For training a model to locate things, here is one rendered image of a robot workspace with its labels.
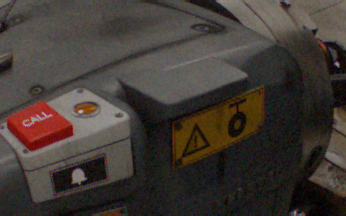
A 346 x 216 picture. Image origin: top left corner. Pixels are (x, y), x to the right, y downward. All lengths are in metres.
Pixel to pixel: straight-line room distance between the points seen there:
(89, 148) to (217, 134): 0.16
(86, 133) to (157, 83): 0.11
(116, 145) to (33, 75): 0.15
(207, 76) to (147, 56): 0.06
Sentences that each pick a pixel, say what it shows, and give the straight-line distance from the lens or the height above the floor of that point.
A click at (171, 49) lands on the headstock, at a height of 1.26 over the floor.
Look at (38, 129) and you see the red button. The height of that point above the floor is 1.27.
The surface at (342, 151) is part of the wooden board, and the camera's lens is 1.62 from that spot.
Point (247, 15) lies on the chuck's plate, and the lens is 1.22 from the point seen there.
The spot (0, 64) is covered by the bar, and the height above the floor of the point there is 1.27.
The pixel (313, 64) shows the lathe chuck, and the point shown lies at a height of 1.16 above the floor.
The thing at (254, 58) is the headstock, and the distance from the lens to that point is 1.02.
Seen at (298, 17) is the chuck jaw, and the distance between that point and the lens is 1.29.
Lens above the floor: 1.65
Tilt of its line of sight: 26 degrees down
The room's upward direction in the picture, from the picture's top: 1 degrees counter-clockwise
